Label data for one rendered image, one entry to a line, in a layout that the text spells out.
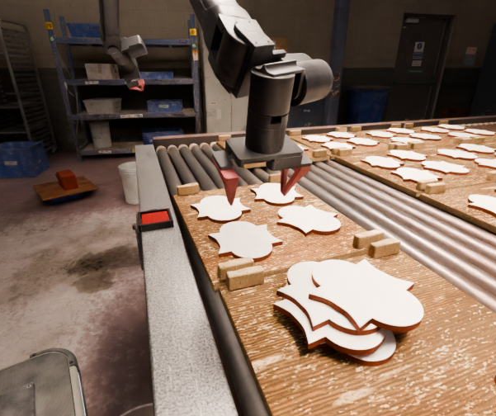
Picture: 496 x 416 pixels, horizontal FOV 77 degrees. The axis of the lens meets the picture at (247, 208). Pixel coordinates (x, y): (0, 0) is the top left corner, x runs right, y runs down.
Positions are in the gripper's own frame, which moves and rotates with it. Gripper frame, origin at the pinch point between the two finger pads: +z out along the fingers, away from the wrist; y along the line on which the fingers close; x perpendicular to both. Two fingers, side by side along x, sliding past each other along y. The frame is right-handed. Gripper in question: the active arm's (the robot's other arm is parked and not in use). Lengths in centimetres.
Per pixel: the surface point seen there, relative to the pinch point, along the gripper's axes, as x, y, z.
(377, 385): -30.4, 1.6, 4.1
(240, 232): 4.5, -0.5, 12.5
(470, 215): -6, 53, 12
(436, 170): 20, 74, 19
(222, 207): 17.1, -0.1, 15.9
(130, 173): 235, -17, 138
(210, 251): 1.2, -7.6, 12.5
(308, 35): 474, 301, 62
